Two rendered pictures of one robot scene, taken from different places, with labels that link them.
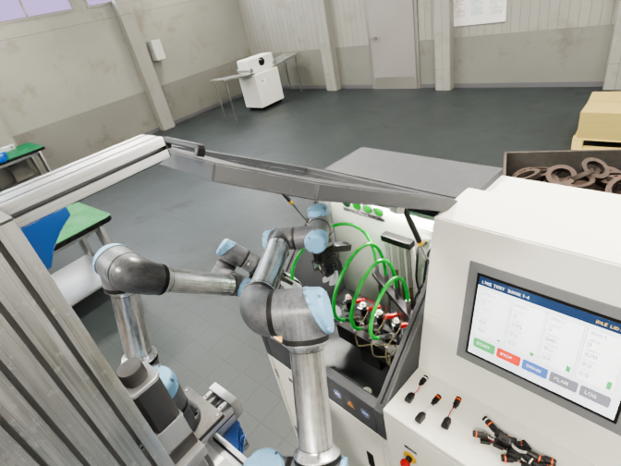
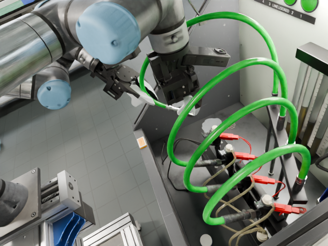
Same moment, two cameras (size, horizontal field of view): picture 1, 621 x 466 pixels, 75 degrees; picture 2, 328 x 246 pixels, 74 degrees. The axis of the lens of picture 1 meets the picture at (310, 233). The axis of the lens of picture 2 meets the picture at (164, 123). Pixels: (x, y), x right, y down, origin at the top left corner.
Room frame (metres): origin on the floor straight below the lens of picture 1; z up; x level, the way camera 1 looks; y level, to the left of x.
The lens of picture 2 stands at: (0.89, -0.21, 1.64)
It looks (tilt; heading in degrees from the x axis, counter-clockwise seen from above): 46 degrees down; 35
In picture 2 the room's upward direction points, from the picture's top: 22 degrees counter-clockwise
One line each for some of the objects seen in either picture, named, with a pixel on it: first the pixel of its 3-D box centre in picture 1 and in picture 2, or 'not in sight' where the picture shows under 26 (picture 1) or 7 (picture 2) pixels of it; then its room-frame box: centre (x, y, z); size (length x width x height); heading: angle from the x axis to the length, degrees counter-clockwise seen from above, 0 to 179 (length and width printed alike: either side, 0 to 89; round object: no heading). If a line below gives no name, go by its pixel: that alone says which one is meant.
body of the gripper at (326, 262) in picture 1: (325, 257); (174, 71); (1.25, -0.04, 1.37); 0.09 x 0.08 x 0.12; 128
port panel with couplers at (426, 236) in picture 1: (433, 265); not in sight; (1.27, -0.45, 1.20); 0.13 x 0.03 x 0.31; 38
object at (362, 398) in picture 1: (319, 374); (164, 196); (1.15, 0.09, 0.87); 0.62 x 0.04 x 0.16; 38
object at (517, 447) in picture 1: (514, 449); not in sight; (0.62, -0.44, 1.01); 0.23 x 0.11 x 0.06; 38
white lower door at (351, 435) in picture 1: (332, 437); not in sight; (1.14, 0.11, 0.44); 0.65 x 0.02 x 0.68; 38
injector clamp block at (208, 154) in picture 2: (376, 346); (238, 192); (1.20, -0.17, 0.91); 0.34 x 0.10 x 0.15; 38
